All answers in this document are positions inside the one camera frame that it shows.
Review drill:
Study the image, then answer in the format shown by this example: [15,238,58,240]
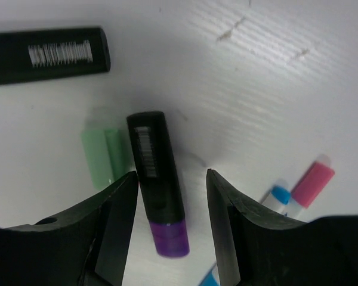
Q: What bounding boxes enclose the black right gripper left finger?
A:
[0,172,138,285]

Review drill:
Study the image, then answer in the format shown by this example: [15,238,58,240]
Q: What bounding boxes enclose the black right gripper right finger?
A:
[206,169,358,285]

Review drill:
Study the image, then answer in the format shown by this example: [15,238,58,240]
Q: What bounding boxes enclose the purple cap black highlighter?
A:
[126,111,190,258]

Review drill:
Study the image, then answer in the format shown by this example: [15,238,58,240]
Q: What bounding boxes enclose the green cap black highlighter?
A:
[0,26,111,85]

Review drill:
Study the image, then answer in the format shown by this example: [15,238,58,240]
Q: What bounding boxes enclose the mint green eraser cap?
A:
[80,119,132,191]

